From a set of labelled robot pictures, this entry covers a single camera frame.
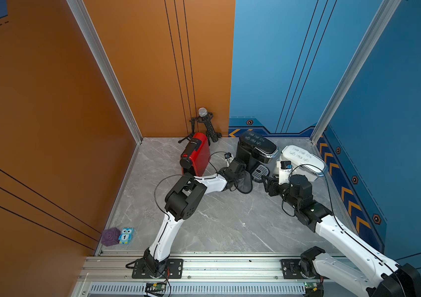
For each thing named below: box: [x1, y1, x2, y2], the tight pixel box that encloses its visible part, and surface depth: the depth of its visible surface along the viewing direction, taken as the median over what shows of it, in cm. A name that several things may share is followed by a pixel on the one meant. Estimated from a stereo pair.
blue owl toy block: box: [118, 227, 135, 245], surface depth 82 cm
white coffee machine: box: [276, 144, 328, 183], surface depth 83 cm
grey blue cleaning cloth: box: [237, 170, 252, 194], surface depth 98 cm
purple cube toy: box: [100, 227, 121, 247], surface depth 79 cm
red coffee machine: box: [179, 132, 211, 177], surface depth 93 cm
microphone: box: [177, 107, 223, 144], surface depth 107 cm
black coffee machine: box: [235, 130, 280, 181], surface depth 90 cm
